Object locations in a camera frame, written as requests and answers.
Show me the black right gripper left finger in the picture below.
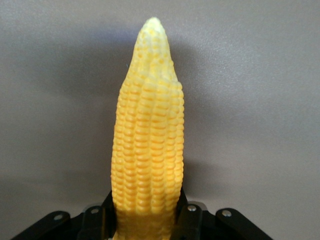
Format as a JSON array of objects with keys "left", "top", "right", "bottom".
[{"left": 9, "top": 191, "right": 117, "bottom": 240}]

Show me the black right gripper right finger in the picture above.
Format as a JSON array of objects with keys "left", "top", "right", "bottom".
[{"left": 174, "top": 186, "right": 311, "bottom": 240}]

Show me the yellow corn cob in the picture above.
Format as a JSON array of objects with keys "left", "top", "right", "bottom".
[{"left": 109, "top": 16, "right": 186, "bottom": 240}]

